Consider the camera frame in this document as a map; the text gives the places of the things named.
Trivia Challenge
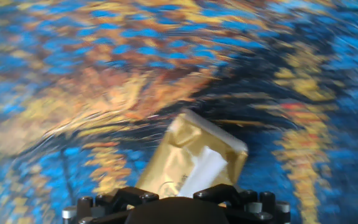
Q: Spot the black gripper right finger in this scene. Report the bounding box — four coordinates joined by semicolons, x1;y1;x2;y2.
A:
193;183;291;224

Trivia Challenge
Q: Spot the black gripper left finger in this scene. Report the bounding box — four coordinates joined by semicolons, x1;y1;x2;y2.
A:
62;185;160;224

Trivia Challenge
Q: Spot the gold tissue pack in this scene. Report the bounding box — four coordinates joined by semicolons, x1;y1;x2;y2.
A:
134;108;249;200

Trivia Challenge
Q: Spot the blue yellow painting-print cloth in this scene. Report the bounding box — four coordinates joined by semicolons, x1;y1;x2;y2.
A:
0;0;358;224

